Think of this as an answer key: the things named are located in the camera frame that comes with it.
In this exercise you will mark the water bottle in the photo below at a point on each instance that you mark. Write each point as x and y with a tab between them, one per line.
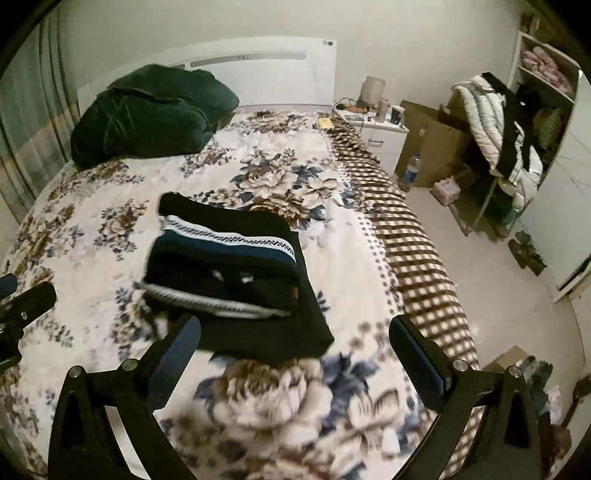
412	171

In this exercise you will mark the pink folded blanket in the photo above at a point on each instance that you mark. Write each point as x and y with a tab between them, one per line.
547	69

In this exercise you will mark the yellow packet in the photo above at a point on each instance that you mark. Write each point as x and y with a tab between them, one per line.
325	123

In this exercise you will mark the dark cup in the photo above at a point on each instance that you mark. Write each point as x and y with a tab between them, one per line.
397	115

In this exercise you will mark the green metal rack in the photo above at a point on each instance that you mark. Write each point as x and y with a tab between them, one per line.
489	203

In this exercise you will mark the white nightstand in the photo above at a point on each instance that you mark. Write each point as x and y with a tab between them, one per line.
383	143

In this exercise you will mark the striped curtain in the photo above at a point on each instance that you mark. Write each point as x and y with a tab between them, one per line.
32	115

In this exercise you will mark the small cardboard box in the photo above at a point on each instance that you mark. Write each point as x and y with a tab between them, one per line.
505	360

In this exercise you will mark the dark slippers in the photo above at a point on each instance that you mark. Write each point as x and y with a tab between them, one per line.
528	254

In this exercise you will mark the black garment with patterned band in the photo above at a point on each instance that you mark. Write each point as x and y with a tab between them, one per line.
281	337

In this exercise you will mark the white headboard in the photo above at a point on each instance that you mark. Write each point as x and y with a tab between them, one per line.
277	78

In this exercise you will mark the floral blanket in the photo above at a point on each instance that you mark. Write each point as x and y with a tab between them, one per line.
277	198

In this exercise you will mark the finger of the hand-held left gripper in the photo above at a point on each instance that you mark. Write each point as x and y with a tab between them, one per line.
32	302

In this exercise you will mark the black sweater with zigzag stripes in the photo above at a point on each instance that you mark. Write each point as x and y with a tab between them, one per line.
221	263

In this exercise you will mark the pink tissue pack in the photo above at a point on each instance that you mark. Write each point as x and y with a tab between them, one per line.
447	191

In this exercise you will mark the white wardrobe door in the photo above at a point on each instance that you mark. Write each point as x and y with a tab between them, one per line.
563	207

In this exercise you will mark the dark pillow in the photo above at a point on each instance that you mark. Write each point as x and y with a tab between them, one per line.
147	115

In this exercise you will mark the black hanging garment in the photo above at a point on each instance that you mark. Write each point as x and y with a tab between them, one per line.
510	134

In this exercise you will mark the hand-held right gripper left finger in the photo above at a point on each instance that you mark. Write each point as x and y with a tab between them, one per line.
178	353

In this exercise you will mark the green knit cloth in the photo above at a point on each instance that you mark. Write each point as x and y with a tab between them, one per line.
551	127

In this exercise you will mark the white table lamp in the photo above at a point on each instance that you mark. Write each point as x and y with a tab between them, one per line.
373	90

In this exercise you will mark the large cardboard box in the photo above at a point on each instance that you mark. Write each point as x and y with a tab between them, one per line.
429	143

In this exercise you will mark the pile of colourful clutter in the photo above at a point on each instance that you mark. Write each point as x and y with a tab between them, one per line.
554	406

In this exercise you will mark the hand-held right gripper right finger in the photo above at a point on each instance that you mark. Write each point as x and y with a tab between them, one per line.
415	357

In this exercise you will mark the white puffer jacket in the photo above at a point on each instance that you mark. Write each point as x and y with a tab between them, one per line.
480	120

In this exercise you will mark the white shelf unit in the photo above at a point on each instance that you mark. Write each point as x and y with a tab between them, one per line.
521	64

